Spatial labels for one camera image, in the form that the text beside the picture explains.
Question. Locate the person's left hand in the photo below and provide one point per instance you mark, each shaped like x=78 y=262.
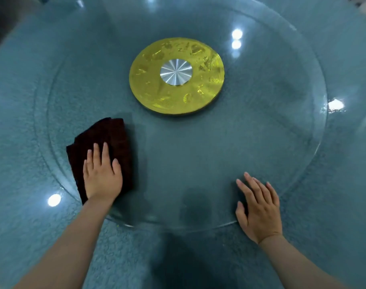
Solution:
x=101 y=180

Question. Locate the person's right hand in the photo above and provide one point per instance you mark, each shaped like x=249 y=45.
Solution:
x=261 y=216

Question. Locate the dark red cloth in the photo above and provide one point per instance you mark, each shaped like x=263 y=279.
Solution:
x=111 y=132

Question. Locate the person's left forearm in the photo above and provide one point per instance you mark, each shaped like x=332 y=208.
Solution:
x=65 y=249

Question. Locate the person's right forearm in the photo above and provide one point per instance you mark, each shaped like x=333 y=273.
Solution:
x=300 y=264

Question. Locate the round glass turntable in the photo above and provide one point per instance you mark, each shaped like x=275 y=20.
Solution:
x=246 y=141

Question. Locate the round blue table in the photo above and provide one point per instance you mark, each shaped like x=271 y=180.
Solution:
x=345 y=192

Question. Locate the yellow round disc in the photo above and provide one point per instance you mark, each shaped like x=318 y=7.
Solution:
x=147 y=93

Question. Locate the blue covered chair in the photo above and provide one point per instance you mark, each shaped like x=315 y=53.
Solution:
x=5 y=15

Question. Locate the round white clothed table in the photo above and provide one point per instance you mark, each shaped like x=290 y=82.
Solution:
x=365 y=4

